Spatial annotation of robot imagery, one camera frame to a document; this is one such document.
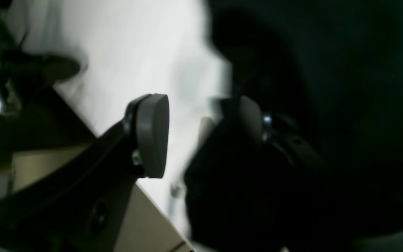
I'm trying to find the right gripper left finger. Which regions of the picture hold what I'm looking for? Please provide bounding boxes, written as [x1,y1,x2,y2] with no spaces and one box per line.
[0,93,170,252]

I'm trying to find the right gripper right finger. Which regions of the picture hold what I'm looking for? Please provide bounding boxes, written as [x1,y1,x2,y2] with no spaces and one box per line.
[219,96,328,175]

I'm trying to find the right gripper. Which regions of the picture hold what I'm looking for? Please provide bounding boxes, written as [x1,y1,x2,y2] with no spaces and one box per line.
[0,0,94,153]

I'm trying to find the black T-shirt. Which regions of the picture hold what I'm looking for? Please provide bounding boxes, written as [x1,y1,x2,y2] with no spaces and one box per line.
[184,0,403,252]

